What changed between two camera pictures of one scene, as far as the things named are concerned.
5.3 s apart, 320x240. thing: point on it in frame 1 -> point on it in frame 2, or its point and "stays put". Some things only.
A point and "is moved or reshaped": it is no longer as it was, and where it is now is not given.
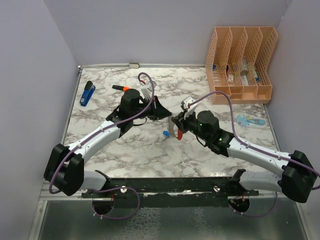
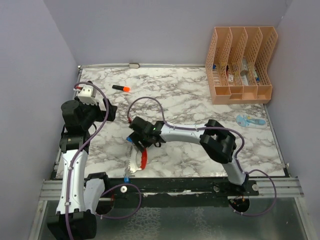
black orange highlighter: [121, 88] stays put
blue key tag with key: [166, 133] is moved or reshaped
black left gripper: [158, 111] -> [101, 112]
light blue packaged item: [244, 121] stays put
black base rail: [177, 192] stays put
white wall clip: [134, 65] stays put
